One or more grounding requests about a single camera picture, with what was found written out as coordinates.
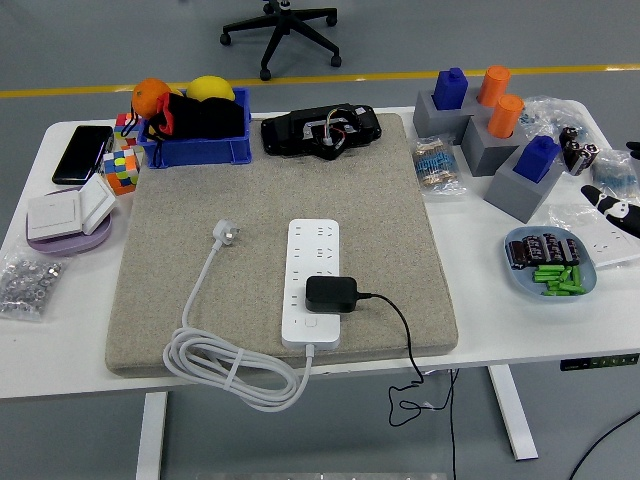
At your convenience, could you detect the black capacitor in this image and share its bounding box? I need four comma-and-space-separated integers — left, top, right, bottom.
560, 238, 582, 266
542, 234, 565, 264
522, 235, 547, 265
507, 239, 531, 271

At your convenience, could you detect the white wall socket panel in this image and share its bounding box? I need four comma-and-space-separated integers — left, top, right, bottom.
574, 222, 640, 269

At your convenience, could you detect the grey-brown felt mat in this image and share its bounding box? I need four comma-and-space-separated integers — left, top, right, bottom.
104, 112, 460, 379

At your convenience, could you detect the clear bag of small parts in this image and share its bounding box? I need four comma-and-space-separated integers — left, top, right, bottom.
517, 95, 591, 146

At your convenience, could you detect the black floor cable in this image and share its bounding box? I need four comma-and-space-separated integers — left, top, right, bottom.
569, 409, 640, 480

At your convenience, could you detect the black plug adapter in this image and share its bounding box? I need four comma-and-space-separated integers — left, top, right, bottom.
304, 275, 359, 315

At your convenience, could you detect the light blue plate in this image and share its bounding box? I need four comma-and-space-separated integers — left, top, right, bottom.
503, 225, 599, 300

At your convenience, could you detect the black smartphone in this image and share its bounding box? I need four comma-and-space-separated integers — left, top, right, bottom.
51, 124, 115, 186

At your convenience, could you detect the bag of metal nuts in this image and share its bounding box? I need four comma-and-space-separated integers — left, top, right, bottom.
0, 249, 69, 322

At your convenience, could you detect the white table leg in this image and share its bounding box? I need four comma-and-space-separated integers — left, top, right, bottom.
134, 391, 170, 480
487, 364, 540, 461

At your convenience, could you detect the black office chair base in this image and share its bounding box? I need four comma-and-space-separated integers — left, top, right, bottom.
219, 0, 344, 82

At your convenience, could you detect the colourful puzzle cube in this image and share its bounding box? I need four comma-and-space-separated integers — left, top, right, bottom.
113, 112, 146, 151
102, 148, 141, 196

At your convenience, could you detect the black table control panel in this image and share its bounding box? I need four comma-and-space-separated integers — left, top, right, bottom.
559, 352, 640, 372

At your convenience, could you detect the orange fruit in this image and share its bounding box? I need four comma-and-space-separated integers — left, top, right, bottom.
131, 77, 174, 120

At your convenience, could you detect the bag of blue resistors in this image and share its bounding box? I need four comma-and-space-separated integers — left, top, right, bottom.
589, 148, 640, 201

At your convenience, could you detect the bag of black capacitors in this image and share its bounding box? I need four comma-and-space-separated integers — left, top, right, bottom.
557, 125, 601, 177

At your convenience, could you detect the bag of striped resistors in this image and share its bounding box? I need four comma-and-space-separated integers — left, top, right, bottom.
410, 135, 469, 197

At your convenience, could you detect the open black electronic housing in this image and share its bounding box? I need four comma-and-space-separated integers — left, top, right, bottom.
260, 103, 384, 161

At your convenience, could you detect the thin black plug cord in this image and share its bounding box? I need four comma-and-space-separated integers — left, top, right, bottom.
355, 291, 459, 480

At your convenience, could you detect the white power strip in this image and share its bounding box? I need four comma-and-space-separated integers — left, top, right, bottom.
280, 217, 342, 350

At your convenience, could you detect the purple plate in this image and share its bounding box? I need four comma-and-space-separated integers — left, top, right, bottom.
25, 187, 115, 257

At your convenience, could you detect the blue plastic bin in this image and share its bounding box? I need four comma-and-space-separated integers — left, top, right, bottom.
137, 87, 254, 169

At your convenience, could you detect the grey holder block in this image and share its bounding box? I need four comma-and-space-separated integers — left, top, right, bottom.
412, 85, 494, 141
459, 113, 529, 178
483, 144, 566, 225

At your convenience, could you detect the white wall switch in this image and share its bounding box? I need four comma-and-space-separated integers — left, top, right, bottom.
27, 189, 84, 242
78, 173, 119, 236

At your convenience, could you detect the white power cord with plug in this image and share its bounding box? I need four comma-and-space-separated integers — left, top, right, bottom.
163, 218, 317, 414

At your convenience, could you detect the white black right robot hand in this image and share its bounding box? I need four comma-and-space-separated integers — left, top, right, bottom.
579, 141, 640, 232

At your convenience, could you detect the yellow lemon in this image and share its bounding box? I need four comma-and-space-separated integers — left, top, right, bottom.
185, 74, 236, 104

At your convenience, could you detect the black drawstring pouch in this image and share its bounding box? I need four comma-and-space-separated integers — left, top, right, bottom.
144, 92, 247, 169

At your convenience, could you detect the orange cylinder peg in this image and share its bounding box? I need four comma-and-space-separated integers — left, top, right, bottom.
487, 93, 526, 140
477, 64, 512, 108

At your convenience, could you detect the blue square peg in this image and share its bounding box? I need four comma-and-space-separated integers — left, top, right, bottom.
432, 67, 470, 111
513, 135, 562, 185

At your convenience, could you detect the clear plastic bag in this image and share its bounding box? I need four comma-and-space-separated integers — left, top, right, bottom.
547, 202, 640, 271

